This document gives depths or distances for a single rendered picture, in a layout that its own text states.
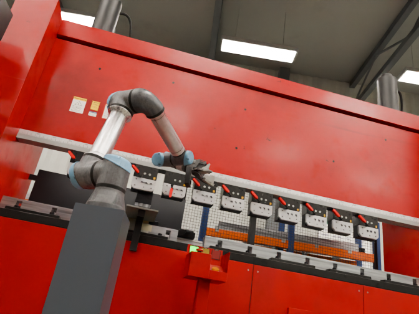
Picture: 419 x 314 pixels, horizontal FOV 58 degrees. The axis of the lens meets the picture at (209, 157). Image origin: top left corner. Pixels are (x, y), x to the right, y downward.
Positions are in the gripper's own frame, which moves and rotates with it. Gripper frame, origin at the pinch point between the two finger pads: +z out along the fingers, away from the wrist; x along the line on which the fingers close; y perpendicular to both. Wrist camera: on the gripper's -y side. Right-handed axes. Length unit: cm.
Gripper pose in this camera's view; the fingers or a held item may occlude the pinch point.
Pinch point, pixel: (214, 180)
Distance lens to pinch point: 201.7
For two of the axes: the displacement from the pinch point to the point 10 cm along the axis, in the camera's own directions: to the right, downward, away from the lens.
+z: 8.5, 3.1, -4.4
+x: 2.0, 5.8, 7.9
